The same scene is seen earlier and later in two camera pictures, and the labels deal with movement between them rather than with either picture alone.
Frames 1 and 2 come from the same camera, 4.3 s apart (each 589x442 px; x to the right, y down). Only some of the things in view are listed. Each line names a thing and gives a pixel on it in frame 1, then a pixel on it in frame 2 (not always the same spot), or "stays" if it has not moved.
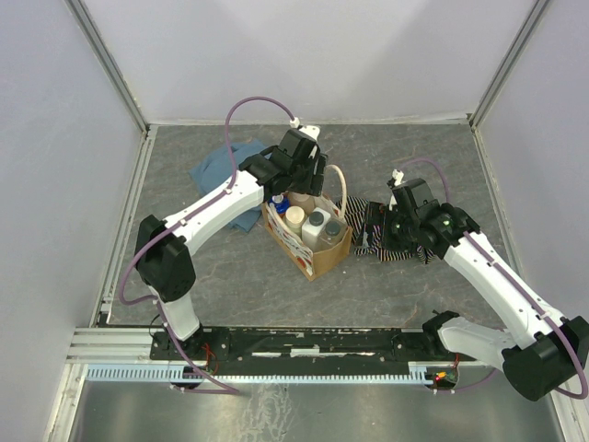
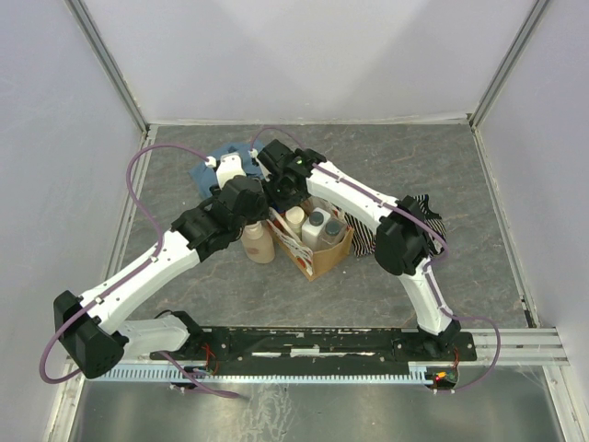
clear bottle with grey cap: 331,234 stays
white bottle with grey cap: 312,227 stays
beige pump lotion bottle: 303,200 -> 258,242
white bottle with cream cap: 294,217 stays
